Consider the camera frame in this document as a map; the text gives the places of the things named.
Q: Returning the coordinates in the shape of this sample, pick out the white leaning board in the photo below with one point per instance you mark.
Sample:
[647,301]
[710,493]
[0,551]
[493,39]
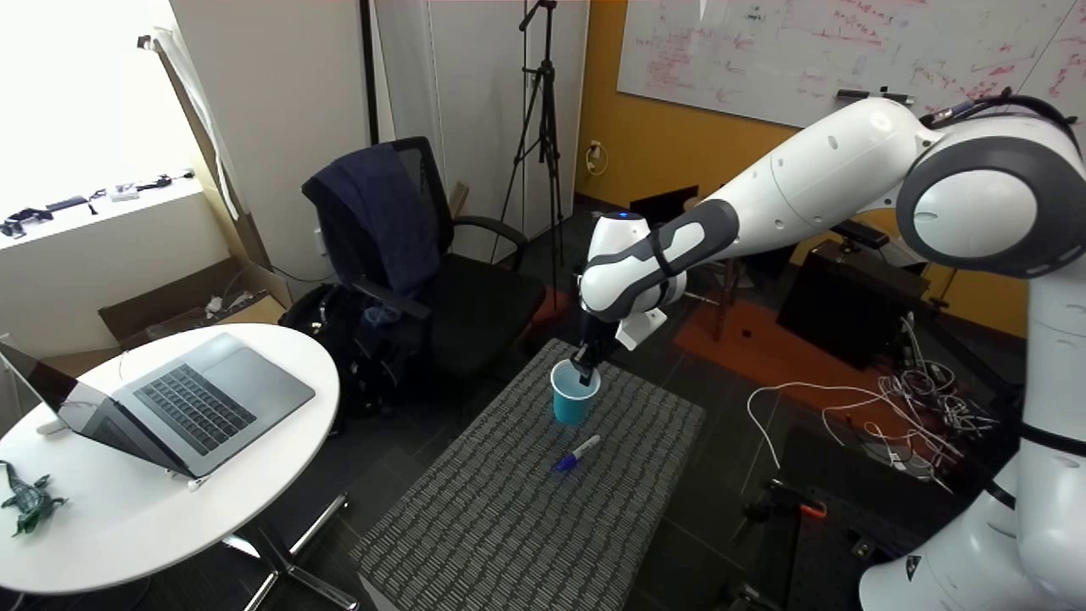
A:
[207,136]

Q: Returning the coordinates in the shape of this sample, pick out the round white table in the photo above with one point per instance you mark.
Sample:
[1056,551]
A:
[137,521]

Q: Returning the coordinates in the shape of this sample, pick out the green toy figure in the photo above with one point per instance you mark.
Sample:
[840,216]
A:
[27,497]

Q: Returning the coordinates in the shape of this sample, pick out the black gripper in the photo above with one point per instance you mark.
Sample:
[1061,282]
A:
[596,336]

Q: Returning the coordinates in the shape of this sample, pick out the white side counter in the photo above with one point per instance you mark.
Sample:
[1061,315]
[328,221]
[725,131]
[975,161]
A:
[104,272]

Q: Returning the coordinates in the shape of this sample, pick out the grey open laptop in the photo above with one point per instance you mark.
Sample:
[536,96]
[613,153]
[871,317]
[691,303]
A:
[193,403]

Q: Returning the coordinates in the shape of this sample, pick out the black mesh office chair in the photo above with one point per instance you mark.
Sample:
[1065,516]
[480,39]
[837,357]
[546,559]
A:
[453,306]

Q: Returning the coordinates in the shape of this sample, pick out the wall whiteboard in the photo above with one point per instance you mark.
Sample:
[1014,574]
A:
[816,51]

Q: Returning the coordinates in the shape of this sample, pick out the black camera tripod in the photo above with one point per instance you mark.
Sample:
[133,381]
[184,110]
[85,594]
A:
[546,125]

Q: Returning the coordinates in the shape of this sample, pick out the blue plastic cup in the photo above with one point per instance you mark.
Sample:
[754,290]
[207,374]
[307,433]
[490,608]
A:
[573,404]

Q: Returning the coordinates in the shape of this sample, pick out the blue capped white marker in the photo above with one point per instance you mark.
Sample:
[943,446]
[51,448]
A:
[579,455]

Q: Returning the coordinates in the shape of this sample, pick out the grey patterned cushion pad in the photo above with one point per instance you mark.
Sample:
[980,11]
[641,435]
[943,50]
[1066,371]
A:
[530,512]

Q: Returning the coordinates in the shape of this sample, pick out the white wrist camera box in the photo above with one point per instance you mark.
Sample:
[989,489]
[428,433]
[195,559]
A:
[641,327]

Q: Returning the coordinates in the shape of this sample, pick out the open flat cardboard box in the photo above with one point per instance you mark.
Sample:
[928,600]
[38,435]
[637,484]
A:
[181,301]

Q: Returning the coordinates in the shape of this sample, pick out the dark blue cloth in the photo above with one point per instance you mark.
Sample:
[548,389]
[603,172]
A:
[379,224]

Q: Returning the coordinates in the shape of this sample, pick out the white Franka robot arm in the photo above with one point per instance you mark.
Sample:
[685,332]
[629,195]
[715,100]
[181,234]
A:
[816,172]

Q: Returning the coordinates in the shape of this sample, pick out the black equipment case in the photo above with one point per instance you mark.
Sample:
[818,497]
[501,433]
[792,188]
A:
[851,306]

